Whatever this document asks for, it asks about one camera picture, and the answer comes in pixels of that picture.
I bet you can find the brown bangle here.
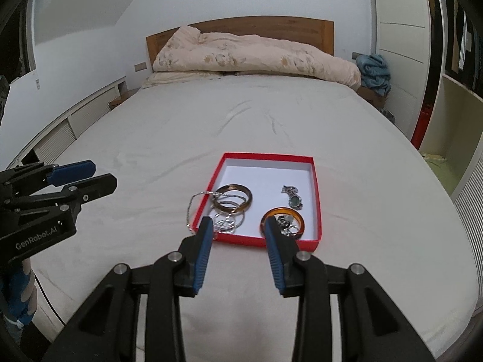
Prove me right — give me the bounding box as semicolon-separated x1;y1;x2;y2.
212;184;253;213

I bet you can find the silver chain necklace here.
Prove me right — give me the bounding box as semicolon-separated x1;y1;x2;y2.
185;189;250;235

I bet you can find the dark beaded bracelet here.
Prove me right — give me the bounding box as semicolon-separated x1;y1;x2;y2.
281;184;305;211

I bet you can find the amber orange bangle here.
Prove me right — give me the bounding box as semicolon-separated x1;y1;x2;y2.
260;207;305;240

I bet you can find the silver bangle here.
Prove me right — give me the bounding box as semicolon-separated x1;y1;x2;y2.
214;212;246;234

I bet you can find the red jewelry box tray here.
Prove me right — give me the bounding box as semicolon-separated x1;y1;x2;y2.
207;152;322;252

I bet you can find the low white slatted cabinet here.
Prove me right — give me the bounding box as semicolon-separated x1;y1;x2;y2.
7;76;126;168

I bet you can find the wooden left nightstand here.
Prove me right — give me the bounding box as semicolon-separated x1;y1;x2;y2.
109;88;140;110

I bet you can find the wooden nightstand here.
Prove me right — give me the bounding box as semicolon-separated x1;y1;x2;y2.
356;86;387;110
109;88;140;110

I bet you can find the white bed sheet mattress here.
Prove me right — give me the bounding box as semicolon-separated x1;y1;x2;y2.
32;75;478;356

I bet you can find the beige floral duvet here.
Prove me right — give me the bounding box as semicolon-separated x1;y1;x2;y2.
146;25;362;90

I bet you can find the red object by wardrobe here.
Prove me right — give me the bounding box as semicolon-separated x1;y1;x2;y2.
411;105;432;150

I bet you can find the open shelf with clothes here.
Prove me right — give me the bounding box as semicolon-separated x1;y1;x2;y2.
419;0;482;200

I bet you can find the wooden right nightstand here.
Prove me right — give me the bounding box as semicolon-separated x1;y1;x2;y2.
356;86;387;110

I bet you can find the blue crumpled cloth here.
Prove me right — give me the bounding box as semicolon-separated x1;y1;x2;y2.
356;54;391;97

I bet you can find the wooden headboard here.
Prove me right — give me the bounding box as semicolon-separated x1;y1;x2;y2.
146;15;336;73

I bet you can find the white wardrobe cabinet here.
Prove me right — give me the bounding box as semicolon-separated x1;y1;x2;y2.
375;0;431;139

